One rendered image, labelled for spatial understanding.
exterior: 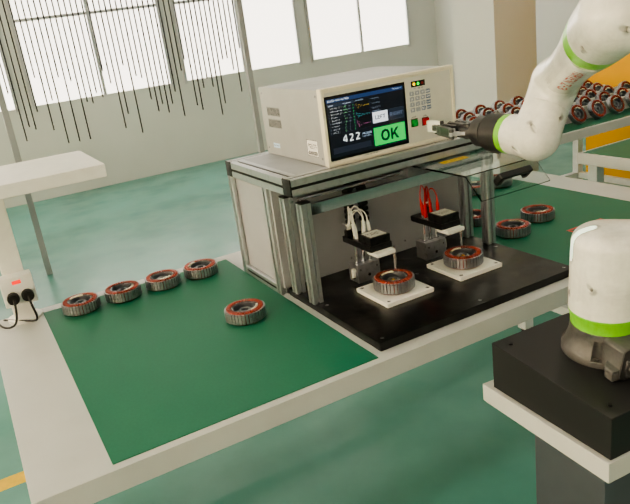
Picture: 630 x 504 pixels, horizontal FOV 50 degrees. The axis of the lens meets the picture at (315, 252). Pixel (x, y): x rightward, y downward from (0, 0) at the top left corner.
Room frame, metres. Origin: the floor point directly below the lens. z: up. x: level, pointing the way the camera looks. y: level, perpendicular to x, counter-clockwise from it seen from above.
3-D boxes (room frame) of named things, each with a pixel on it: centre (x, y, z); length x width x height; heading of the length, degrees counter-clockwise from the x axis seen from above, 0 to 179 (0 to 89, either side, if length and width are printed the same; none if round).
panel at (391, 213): (1.95, -0.19, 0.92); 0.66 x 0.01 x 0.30; 117
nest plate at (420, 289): (1.67, -0.20, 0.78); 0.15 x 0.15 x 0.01; 27
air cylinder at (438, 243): (1.91, -0.35, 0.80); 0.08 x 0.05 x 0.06; 117
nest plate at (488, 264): (1.78, -0.42, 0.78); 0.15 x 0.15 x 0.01; 27
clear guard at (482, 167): (1.81, -0.47, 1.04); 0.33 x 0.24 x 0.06; 27
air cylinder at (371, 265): (1.80, -0.14, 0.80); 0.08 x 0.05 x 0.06; 117
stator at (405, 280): (1.67, -0.20, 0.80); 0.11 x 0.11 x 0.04
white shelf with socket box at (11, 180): (1.84, 0.76, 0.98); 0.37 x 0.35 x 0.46; 117
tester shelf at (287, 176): (2.01, -0.16, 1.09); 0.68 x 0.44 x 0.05; 117
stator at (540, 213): (2.18, -0.77, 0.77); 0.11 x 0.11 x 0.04
